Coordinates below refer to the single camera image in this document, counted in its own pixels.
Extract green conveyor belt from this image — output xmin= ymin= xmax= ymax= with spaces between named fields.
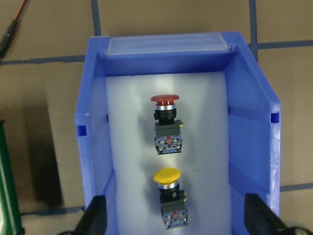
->
xmin=0 ymin=119 xmax=25 ymax=235

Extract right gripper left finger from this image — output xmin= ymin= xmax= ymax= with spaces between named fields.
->
xmin=74 ymin=195 xmax=107 ymax=235

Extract yellow push button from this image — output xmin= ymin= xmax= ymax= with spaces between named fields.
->
xmin=153 ymin=167 xmax=188 ymax=230

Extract red black conveyor wire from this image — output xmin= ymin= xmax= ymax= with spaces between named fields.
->
xmin=0 ymin=0 xmax=28 ymax=61

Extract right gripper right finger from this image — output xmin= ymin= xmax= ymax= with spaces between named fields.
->
xmin=244 ymin=193 xmax=289 ymax=235

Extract red push button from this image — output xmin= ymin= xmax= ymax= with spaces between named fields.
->
xmin=151 ymin=94 xmax=183 ymax=155

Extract blue bin right side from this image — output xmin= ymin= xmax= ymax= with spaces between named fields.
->
xmin=75 ymin=32 xmax=281 ymax=235

